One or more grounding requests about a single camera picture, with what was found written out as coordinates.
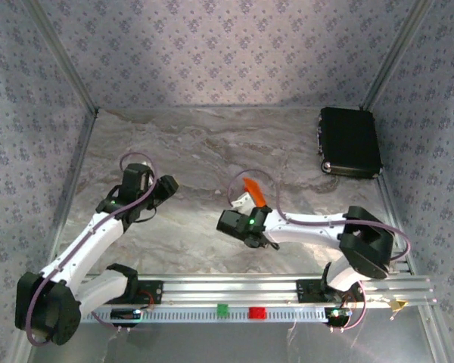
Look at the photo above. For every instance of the orange cloth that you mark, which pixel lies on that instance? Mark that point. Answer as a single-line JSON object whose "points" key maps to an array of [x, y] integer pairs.
{"points": [[255, 191]]}

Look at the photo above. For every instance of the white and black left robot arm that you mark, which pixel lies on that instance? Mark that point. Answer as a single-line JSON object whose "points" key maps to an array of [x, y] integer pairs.
{"points": [[91, 246]]}

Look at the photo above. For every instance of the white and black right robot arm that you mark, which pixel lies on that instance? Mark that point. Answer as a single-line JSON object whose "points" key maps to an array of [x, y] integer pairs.
{"points": [[306, 230]]}

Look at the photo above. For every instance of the red toy brick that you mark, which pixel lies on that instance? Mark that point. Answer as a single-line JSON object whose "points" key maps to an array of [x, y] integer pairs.
{"points": [[257, 313]]}

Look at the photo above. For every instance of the green toy brick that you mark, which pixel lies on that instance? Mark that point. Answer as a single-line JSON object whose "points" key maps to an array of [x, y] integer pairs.
{"points": [[222, 309]]}

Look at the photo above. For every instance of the black hard case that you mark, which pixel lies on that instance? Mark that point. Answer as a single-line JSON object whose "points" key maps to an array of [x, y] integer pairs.
{"points": [[348, 140]]}

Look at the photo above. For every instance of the gold folded paper scrap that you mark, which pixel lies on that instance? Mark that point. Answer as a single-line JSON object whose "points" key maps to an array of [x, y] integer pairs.
{"points": [[397, 304]]}

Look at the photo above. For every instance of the aluminium table side rail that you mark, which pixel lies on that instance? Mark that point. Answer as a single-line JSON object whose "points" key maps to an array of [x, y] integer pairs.
{"points": [[386, 204], [71, 189]]}

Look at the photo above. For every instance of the aluminium mounting rail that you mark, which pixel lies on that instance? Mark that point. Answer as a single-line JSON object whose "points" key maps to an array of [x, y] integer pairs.
{"points": [[231, 289]]}

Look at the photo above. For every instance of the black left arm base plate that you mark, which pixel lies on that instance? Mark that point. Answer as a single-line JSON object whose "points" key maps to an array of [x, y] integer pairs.
{"points": [[151, 291]]}

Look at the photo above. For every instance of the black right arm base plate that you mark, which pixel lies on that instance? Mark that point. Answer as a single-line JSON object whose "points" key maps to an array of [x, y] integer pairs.
{"points": [[310, 291]]}

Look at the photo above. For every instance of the aluminium frame post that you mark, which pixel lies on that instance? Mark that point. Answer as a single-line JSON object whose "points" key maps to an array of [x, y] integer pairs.
{"points": [[398, 53], [62, 54]]}

